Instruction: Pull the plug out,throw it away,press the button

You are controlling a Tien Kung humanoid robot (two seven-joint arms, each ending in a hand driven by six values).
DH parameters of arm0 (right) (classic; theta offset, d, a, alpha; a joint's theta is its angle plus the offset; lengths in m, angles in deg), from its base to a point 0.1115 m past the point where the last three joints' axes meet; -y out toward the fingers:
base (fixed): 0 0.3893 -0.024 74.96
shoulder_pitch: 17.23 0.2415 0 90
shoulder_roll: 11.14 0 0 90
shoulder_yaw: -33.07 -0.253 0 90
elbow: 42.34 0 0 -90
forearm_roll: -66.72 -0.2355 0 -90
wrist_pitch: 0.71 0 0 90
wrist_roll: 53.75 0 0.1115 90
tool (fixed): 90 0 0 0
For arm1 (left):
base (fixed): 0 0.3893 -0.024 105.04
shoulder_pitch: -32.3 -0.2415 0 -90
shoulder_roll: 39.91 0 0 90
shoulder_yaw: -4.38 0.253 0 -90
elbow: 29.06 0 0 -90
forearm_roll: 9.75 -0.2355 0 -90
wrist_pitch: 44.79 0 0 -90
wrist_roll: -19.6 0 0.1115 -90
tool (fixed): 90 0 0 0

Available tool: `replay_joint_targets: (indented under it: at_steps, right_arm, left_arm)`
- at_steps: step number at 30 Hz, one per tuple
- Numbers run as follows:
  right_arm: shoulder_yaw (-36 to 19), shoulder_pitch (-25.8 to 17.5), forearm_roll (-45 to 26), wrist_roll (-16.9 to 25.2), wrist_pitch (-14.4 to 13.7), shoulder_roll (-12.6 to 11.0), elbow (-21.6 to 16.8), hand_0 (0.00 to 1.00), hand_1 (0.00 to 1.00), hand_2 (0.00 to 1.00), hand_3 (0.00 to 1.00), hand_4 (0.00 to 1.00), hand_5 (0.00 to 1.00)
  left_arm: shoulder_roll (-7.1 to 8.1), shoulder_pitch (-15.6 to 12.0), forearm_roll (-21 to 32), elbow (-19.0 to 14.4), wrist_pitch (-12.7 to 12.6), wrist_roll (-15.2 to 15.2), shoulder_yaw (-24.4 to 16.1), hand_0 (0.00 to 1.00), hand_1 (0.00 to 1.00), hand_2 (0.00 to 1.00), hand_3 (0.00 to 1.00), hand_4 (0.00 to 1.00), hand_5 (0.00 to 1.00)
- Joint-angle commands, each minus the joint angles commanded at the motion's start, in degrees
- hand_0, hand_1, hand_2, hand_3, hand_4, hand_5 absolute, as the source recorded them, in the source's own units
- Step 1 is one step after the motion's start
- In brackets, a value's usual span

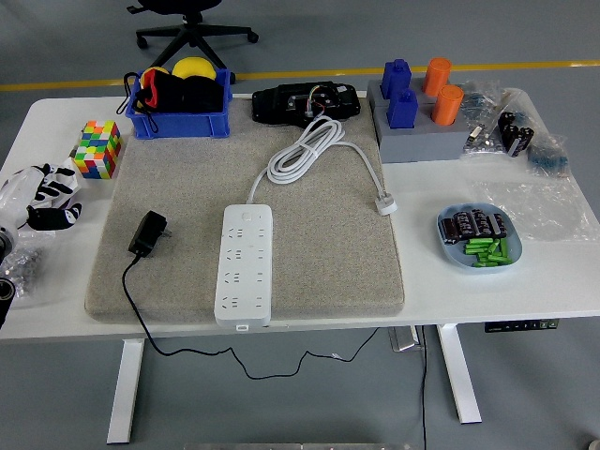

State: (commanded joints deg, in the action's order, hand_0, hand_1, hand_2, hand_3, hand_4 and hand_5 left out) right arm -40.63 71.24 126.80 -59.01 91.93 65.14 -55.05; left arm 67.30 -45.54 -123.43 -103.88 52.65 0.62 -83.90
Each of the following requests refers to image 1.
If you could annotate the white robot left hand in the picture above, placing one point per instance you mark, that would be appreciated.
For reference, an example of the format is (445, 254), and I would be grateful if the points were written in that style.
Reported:
(19, 197)

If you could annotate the clear bag of screws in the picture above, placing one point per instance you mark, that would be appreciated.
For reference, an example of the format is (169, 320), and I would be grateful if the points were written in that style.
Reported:
(28, 267)

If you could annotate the multicolour puzzle cube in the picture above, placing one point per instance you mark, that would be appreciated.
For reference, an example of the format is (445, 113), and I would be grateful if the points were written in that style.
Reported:
(98, 150)

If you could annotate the blue plastic bin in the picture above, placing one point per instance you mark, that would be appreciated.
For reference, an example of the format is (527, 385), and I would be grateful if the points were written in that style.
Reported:
(178, 124)

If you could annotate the small yellow ball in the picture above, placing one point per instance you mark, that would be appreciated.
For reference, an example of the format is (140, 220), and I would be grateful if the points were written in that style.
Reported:
(157, 73)

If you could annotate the black cloth bundle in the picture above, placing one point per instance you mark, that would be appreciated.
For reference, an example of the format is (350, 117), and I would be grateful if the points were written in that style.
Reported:
(204, 96)

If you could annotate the large yellow foam ball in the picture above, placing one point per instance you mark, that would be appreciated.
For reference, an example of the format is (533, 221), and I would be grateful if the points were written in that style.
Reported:
(194, 68)

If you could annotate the white table leg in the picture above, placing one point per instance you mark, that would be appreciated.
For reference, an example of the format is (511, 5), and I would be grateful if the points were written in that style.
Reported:
(461, 375)
(126, 389)

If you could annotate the black office chair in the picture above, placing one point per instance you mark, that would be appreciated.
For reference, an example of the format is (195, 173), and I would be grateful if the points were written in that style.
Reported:
(197, 33)

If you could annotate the grey-beige table mat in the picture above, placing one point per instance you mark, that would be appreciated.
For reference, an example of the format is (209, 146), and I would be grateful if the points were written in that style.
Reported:
(328, 244)

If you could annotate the blue plastic block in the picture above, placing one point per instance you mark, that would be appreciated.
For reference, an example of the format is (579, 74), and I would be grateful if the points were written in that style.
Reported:
(402, 110)
(396, 77)

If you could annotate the grey block base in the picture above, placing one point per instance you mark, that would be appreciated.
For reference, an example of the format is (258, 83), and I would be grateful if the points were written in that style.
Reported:
(422, 143)

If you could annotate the silver metal box under table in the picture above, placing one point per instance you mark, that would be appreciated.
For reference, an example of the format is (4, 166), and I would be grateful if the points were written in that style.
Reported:
(403, 338)

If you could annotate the black cylindrical capacitor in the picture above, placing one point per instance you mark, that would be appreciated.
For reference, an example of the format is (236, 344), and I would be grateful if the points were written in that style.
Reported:
(469, 221)
(490, 222)
(448, 232)
(479, 220)
(501, 225)
(459, 220)

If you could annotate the orange plastic cylinder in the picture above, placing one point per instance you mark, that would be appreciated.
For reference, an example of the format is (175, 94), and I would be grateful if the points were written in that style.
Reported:
(437, 76)
(447, 104)

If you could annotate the light blue oval plate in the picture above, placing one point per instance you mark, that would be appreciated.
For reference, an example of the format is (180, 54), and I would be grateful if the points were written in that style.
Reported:
(452, 255)

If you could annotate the green battery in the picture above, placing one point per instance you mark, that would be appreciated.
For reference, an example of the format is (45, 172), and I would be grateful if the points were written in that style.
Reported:
(490, 264)
(475, 250)
(504, 248)
(490, 257)
(495, 247)
(478, 243)

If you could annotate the clear bag of blue parts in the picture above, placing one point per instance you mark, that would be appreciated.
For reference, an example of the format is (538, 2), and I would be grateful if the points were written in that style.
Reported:
(480, 98)
(548, 154)

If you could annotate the clear bag of metal parts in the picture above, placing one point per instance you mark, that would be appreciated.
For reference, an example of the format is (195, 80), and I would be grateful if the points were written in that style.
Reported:
(487, 140)

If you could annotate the clear bag of black capacitors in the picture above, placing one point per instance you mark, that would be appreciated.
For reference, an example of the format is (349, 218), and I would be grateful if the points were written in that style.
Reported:
(515, 131)

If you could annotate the black table control panel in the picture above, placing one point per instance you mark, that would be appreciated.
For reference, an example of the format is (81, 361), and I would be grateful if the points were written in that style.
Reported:
(520, 325)

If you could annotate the large empty clear bag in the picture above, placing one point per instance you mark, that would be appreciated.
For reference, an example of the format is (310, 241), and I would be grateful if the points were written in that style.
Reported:
(539, 211)

